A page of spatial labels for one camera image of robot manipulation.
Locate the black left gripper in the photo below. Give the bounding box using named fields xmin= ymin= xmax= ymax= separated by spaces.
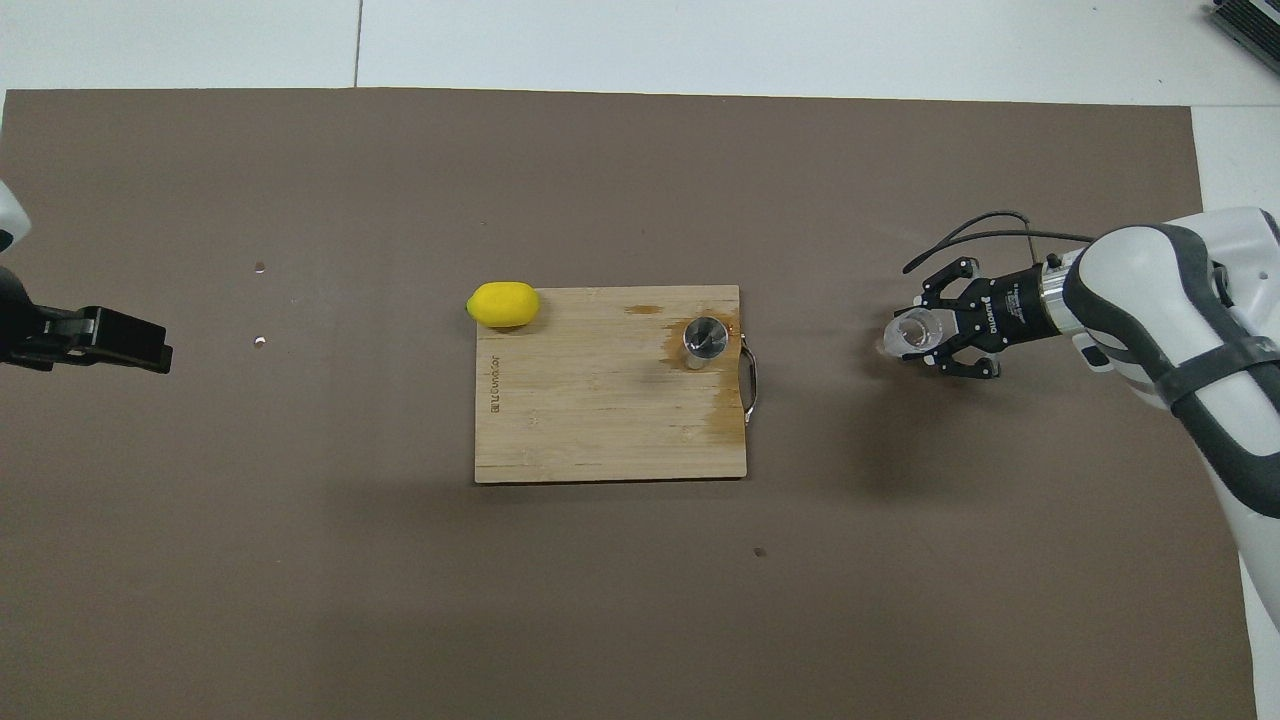
xmin=0 ymin=265 xmax=174 ymax=375

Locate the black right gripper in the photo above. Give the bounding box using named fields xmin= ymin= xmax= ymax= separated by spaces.
xmin=918 ymin=257 xmax=1053 ymax=380

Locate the steel double jigger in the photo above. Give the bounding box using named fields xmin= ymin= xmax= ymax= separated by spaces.
xmin=682 ymin=315 xmax=730 ymax=371

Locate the wooden cutting board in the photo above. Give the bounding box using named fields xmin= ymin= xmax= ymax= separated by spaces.
xmin=473 ymin=285 xmax=760 ymax=486

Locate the yellow lemon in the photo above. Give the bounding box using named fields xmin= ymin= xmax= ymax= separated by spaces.
xmin=466 ymin=281 xmax=542 ymax=330

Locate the brown table mat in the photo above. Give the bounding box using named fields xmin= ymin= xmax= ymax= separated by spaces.
xmin=0 ymin=88 xmax=1259 ymax=720

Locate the grey ribbed device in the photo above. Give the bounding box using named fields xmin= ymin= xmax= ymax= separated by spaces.
xmin=1205 ymin=0 xmax=1280 ymax=51

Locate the black right arm strap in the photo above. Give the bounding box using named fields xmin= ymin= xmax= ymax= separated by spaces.
xmin=1164 ymin=334 xmax=1280 ymax=414

